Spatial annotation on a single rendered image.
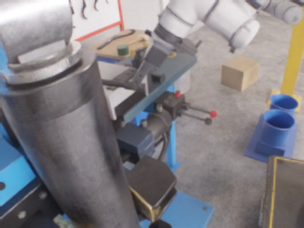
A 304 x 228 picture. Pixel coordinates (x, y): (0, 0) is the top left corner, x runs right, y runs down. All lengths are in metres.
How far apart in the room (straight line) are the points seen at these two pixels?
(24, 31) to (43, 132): 0.17
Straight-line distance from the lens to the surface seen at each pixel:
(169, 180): 0.78
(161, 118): 1.04
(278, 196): 1.67
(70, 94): 0.40
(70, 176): 0.50
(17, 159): 0.76
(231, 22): 0.57
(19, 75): 0.41
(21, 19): 0.39
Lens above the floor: 1.62
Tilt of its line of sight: 36 degrees down
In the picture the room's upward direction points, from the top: 7 degrees counter-clockwise
